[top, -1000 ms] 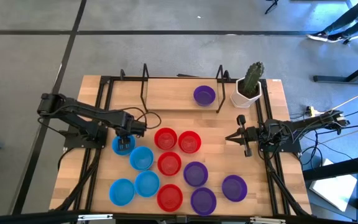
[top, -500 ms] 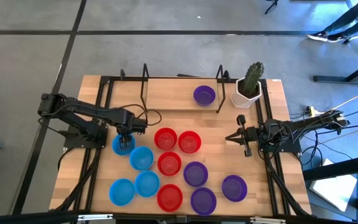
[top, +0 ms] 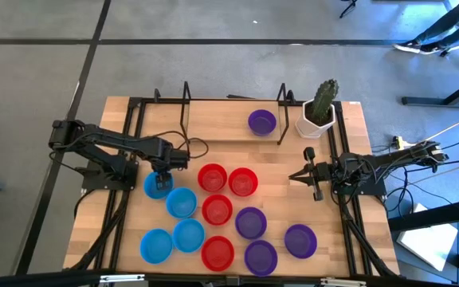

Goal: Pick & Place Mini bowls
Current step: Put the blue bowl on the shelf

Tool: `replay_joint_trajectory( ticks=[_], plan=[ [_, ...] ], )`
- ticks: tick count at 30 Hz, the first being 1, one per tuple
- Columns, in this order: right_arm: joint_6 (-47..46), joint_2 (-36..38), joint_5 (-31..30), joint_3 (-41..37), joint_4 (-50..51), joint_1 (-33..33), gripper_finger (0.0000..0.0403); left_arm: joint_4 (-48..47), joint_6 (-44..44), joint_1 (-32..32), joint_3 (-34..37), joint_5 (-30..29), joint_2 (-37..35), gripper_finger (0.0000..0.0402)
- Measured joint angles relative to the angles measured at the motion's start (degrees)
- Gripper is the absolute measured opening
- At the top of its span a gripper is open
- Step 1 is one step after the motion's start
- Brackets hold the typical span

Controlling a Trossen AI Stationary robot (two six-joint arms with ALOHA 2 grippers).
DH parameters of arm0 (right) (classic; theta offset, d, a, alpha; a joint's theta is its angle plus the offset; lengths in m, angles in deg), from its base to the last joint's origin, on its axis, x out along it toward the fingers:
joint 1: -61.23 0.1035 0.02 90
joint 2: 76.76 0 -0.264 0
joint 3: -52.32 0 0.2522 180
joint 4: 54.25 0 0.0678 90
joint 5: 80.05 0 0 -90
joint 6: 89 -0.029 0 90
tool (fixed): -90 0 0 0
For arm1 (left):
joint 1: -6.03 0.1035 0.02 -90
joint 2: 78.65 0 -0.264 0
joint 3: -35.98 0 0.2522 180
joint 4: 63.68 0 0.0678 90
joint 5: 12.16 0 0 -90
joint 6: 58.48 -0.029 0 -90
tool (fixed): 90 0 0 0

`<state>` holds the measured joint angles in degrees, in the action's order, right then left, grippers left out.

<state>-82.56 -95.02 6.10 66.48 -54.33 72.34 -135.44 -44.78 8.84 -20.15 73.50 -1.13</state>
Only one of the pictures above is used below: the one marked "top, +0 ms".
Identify person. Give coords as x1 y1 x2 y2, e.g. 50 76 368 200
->
392 0 459 56

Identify red plastic mini bowl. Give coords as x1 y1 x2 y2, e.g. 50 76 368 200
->
200 235 236 273
228 167 259 198
201 194 233 226
197 163 229 194

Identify black floor cable bundle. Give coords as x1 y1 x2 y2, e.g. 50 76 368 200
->
372 133 459 216

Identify black stand legs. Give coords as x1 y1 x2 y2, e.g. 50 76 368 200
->
339 0 359 19

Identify yellow power strip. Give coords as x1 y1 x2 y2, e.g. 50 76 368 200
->
391 135 408 151

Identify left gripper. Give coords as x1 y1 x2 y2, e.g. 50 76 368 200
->
153 147 190 191

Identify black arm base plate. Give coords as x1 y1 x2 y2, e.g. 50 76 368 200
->
330 163 388 197
80 157 139 191

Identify silver aluminium bracket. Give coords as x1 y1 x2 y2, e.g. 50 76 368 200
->
320 277 368 287
99 273 147 285

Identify green columnar cactus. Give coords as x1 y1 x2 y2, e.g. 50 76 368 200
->
311 78 340 124

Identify purple plastic mini bowl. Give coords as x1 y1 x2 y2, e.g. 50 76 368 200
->
234 206 268 241
284 223 318 260
244 239 279 277
247 108 278 137

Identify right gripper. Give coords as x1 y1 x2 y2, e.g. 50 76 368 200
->
288 147 336 202

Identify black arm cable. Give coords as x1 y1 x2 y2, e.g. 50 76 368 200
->
133 130 210 160

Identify black side desk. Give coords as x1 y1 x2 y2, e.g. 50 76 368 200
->
387 197 459 287

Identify blue plastic mini bowl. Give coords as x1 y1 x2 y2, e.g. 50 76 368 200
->
165 187 198 220
143 171 175 200
139 228 174 265
172 218 206 254

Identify black aluminium rig frame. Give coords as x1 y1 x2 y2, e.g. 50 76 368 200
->
0 88 404 287

